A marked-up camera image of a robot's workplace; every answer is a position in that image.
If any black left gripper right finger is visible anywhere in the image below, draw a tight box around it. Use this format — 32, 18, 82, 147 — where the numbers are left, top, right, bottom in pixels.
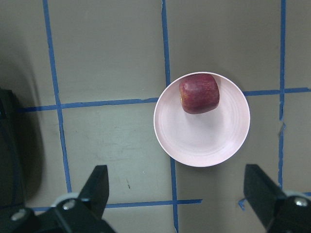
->
243, 164, 311, 233

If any red apple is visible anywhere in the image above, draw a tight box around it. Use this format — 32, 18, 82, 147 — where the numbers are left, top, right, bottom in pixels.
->
179, 73, 220, 114

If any pink plate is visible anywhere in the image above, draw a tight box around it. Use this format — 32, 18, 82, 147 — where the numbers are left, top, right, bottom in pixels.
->
153, 73, 251, 167

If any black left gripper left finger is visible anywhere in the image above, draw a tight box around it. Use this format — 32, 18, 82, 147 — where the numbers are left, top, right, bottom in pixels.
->
55, 165, 114, 233

